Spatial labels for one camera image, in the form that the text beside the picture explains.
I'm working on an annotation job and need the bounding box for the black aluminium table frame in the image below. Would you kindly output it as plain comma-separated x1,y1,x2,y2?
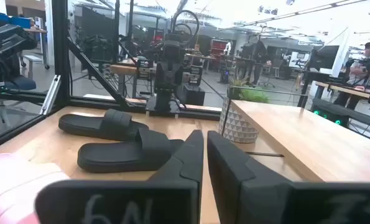
0,0,223,153

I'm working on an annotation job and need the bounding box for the pink rubber slide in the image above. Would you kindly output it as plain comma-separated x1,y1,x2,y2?
0,152,71,224

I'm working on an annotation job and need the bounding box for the black computer monitor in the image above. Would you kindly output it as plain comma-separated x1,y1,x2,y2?
307,45,340,72

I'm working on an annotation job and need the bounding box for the wooden shelf with black legs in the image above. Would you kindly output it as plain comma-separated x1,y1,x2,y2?
221,86,370,184

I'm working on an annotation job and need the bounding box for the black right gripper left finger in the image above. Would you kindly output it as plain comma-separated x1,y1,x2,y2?
34,129,205,224

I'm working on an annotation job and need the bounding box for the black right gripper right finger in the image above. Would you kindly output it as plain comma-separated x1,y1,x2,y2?
206,129,370,224

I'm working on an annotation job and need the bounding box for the black rubber slide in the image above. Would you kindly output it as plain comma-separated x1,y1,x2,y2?
58,108,150,142
76,126,185,174

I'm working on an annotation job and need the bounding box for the red cabinet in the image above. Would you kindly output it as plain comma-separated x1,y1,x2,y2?
209,39,229,71

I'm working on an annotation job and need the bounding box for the wooden workbench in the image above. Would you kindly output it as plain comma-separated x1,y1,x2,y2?
314,80,370,103

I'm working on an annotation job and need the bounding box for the black computer with green lights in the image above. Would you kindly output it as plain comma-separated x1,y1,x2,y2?
310,98,352,128

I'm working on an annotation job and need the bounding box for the succulent in white patterned pot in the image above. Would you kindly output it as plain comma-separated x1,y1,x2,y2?
218,76,270,144

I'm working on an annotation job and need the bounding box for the dark office chair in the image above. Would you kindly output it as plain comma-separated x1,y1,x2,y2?
0,24,38,128

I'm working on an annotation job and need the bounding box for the silver aluminium bracket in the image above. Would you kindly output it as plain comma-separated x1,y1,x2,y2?
40,74,62,116

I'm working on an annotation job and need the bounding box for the person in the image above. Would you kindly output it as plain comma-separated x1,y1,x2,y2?
333,40,370,110

